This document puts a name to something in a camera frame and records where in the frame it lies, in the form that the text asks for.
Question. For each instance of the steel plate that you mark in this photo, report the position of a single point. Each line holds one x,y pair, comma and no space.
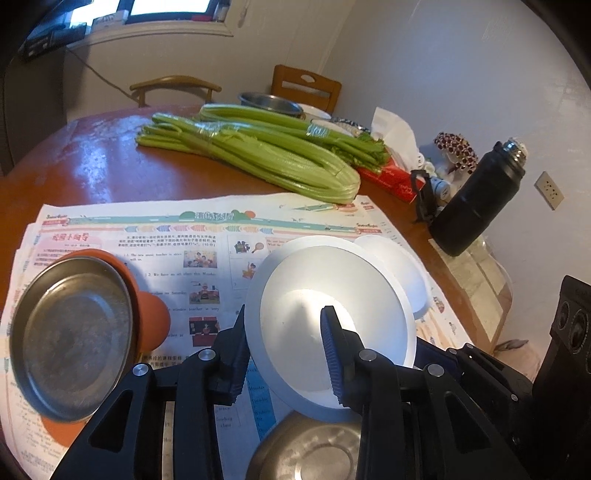
69,337

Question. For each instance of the black box on windowsill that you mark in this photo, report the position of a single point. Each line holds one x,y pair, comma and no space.
55,44

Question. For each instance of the curved-back wooden chair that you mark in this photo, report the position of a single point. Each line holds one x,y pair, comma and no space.
175,85

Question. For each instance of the steel basin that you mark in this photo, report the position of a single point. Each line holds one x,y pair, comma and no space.
270,104

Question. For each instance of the white tissue paper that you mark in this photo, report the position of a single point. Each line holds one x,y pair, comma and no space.
395,134

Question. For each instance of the thick celery bunch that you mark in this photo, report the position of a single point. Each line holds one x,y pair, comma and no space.
277,161

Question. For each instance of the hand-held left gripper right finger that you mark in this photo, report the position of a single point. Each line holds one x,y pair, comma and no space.
330,350

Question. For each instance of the steel bowl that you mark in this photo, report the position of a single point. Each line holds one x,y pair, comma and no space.
304,447

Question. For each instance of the taped celery bunch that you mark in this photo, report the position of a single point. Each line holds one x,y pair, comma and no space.
277,122

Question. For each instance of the window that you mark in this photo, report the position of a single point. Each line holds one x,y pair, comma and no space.
152,11

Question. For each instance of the orange bowl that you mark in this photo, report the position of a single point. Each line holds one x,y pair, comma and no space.
152,318

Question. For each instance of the printed newspaper sheets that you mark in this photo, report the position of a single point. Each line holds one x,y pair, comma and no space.
152,240

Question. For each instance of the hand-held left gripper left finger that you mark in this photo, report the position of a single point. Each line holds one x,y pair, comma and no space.
231,360

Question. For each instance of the small white bowl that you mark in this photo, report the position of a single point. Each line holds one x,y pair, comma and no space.
397,267

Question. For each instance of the dotted brown-white object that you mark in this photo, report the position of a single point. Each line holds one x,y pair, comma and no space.
457,150

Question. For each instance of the black water bottle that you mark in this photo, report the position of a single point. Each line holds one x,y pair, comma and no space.
471,203

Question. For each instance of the wall socket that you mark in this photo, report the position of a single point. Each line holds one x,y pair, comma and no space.
549,190

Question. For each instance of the wooden chair with cutout back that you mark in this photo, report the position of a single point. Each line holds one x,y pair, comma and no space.
304,85

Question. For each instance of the red tissue box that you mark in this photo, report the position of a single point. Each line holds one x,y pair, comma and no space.
392,177

